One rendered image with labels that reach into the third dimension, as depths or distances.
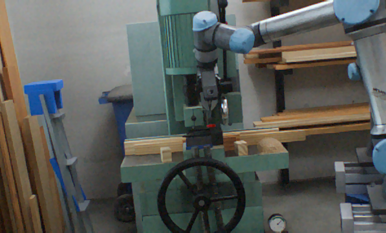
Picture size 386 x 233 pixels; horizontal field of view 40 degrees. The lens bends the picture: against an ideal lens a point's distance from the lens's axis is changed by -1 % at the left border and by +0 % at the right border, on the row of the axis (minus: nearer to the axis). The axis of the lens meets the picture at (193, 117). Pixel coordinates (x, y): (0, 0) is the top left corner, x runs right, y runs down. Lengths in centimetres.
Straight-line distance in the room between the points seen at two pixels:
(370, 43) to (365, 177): 80
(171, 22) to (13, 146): 151
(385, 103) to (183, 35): 78
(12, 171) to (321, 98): 254
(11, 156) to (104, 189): 154
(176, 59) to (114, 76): 244
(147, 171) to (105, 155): 257
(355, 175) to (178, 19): 89
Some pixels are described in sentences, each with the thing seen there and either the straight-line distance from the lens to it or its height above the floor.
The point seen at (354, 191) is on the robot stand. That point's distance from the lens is 215.
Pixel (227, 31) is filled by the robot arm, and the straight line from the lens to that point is 162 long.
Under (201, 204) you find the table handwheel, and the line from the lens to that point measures 172.
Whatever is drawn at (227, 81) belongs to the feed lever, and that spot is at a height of 114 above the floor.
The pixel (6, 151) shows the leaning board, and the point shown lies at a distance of 312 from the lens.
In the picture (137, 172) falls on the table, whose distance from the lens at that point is 191.
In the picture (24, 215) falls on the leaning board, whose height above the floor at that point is 38.
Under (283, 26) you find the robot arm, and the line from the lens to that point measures 167.
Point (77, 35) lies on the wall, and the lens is 437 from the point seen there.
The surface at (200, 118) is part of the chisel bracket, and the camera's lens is 197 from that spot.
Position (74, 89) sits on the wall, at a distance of 440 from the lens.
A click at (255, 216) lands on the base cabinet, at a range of 197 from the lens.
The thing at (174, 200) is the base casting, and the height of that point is 76.
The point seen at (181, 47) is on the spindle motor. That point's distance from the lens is 191.
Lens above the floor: 137
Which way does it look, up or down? 10 degrees down
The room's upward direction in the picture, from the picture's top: 5 degrees counter-clockwise
